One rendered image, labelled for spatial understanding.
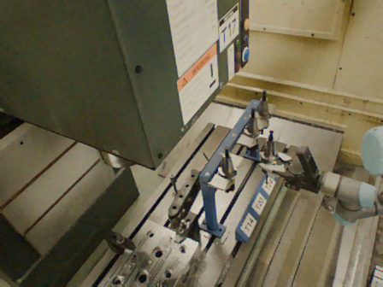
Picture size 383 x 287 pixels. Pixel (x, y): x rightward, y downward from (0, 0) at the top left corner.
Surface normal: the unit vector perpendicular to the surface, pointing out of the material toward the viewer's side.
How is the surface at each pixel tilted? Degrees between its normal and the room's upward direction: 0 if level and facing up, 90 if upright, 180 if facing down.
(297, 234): 7
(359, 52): 89
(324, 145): 24
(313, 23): 90
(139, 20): 90
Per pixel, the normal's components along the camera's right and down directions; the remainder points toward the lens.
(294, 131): -0.30, -0.41
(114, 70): -0.50, 0.63
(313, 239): -0.04, -0.81
